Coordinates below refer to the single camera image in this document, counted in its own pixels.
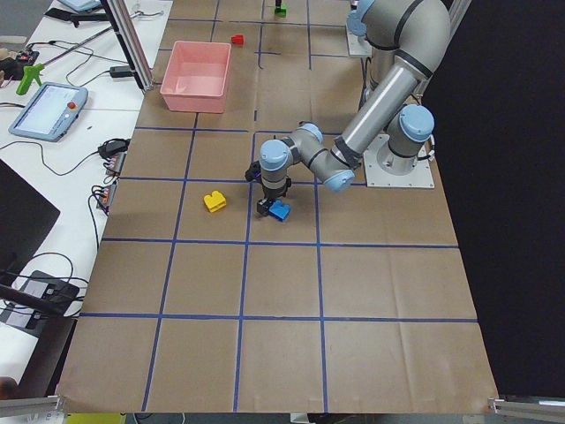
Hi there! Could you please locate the aluminium frame post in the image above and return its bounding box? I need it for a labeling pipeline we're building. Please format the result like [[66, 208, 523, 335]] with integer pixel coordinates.
[[101, 0, 154, 92]]

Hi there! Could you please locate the yellow toy block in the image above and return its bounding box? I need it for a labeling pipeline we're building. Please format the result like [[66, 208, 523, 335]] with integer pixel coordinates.
[[203, 190, 227, 213]]

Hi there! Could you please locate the blue toy block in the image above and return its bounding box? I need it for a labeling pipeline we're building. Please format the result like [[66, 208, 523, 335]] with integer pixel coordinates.
[[268, 200, 291, 222]]

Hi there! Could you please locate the black usb hub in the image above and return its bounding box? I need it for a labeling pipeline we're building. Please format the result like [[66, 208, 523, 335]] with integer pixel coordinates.
[[97, 138, 131, 159]]

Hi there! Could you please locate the pink plastic box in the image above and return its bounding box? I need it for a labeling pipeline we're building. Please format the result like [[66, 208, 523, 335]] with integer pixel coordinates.
[[160, 41, 231, 114]]

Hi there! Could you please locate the green plastic handle tool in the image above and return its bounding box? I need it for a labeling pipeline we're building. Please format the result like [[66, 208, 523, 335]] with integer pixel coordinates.
[[16, 64, 45, 95]]

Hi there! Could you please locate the red toy block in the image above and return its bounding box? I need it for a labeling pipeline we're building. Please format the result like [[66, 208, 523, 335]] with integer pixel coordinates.
[[231, 34, 245, 45]]

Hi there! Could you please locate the black power adapter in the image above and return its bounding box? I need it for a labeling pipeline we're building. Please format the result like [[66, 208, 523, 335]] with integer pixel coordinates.
[[109, 65, 133, 79]]

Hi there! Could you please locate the blue teach pendant tablet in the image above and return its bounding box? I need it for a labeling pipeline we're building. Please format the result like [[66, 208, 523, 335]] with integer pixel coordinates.
[[8, 82, 89, 142]]

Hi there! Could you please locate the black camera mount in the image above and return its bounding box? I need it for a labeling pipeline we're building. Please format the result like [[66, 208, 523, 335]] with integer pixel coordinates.
[[245, 161, 261, 183]]

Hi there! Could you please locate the brown paper table cover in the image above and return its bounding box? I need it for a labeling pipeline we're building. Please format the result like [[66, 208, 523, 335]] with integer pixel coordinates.
[[57, 1, 497, 413]]

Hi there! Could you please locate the green toy block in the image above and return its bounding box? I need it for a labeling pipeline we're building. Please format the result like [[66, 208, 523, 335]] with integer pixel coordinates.
[[274, 4, 287, 18]]

